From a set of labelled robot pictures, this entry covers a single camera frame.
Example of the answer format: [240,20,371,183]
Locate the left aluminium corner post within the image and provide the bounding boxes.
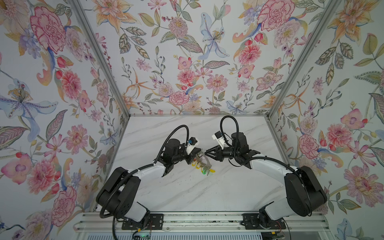
[69,0,130,119]

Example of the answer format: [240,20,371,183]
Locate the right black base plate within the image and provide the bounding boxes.
[241,213,287,230]

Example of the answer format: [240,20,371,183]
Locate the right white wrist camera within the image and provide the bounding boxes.
[212,131,230,150]

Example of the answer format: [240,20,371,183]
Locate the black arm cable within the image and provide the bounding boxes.
[219,115,240,145]
[153,124,190,164]

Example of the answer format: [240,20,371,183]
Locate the large metal keyring with keys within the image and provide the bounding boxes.
[192,152,216,176]

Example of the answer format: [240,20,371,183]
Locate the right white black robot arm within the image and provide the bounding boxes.
[205,132,328,229]

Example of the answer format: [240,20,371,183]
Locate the aluminium corner post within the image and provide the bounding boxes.
[268,0,340,120]
[69,0,130,119]

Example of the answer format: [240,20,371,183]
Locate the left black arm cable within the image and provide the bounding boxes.
[153,124,190,164]

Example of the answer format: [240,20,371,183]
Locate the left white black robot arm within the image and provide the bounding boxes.
[96,137,201,229]

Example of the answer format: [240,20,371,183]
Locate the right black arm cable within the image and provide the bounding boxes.
[219,115,240,145]

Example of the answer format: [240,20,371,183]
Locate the right aluminium corner post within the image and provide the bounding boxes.
[268,0,340,120]

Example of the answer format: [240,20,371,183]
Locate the aluminium mounting rail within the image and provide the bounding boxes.
[74,212,330,234]

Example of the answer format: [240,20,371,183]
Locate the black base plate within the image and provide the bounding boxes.
[241,213,287,230]
[122,214,164,231]

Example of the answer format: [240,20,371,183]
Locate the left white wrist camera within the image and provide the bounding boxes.
[186,137,199,155]

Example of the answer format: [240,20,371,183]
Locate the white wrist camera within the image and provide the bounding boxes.
[186,137,199,155]
[212,131,230,150]

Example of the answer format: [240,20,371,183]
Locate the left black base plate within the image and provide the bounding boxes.
[122,214,164,231]

